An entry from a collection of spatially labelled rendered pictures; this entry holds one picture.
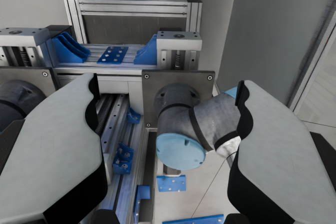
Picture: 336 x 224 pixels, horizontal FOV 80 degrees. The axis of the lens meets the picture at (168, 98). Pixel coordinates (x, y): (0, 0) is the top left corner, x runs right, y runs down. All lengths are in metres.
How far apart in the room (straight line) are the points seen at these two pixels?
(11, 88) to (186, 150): 0.53
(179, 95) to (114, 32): 0.97
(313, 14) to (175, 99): 0.51
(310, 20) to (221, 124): 0.50
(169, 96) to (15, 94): 0.44
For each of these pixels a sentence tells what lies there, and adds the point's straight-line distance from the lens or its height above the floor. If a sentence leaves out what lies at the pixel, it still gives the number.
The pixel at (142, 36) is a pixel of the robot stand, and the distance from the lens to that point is 1.44.
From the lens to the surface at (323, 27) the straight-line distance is 0.76.
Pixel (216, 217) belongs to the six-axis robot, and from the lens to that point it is 3.56.
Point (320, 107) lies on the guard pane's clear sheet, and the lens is 0.75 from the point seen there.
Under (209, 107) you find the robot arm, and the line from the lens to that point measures 0.47.
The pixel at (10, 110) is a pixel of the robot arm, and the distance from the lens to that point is 0.69.
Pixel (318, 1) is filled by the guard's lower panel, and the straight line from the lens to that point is 0.82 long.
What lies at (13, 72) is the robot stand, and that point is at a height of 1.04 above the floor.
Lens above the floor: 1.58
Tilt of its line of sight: 57 degrees down
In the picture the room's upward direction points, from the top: 180 degrees counter-clockwise
